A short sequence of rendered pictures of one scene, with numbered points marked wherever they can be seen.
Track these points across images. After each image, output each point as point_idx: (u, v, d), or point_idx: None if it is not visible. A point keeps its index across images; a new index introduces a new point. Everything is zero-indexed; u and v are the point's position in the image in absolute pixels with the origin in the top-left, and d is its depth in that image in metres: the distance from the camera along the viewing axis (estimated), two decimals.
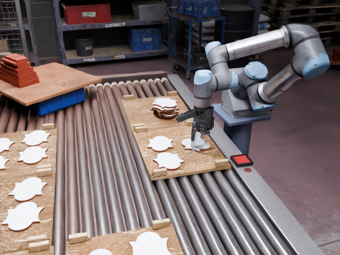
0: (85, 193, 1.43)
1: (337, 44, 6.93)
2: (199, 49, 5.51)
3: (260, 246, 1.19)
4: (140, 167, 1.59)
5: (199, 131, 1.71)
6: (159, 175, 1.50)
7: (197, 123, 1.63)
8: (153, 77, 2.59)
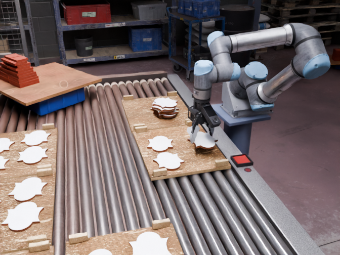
0: (85, 193, 1.43)
1: (337, 44, 6.93)
2: (199, 49, 5.51)
3: (260, 246, 1.19)
4: (140, 167, 1.59)
5: (196, 130, 1.61)
6: (159, 175, 1.50)
7: None
8: (153, 77, 2.59)
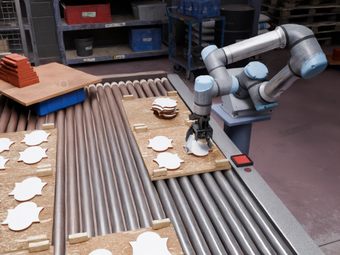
0: (85, 193, 1.43)
1: (337, 44, 6.93)
2: (199, 49, 5.51)
3: (260, 246, 1.19)
4: (140, 167, 1.59)
5: None
6: (159, 175, 1.50)
7: (193, 127, 1.60)
8: (153, 77, 2.59)
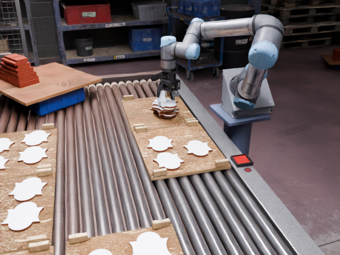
0: (85, 193, 1.43)
1: (337, 44, 6.93)
2: None
3: (260, 246, 1.19)
4: (140, 167, 1.59)
5: (170, 92, 1.96)
6: (159, 175, 1.50)
7: (162, 82, 1.88)
8: None
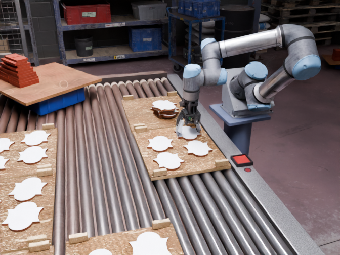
0: (85, 193, 1.43)
1: (337, 44, 6.93)
2: (199, 49, 5.51)
3: (260, 246, 1.19)
4: (140, 167, 1.59)
5: None
6: (159, 175, 1.50)
7: (182, 112, 1.73)
8: (153, 77, 2.59)
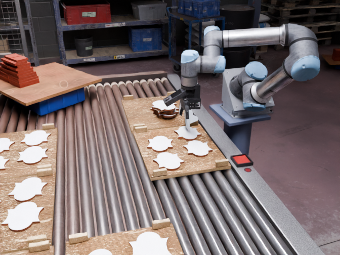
0: (85, 193, 1.43)
1: (337, 44, 6.93)
2: (199, 49, 5.51)
3: (260, 246, 1.19)
4: (140, 167, 1.59)
5: (182, 109, 1.79)
6: (159, 175, 1.50)
7: (188, 102, 1.70)
8: (153, 77, 2.59)
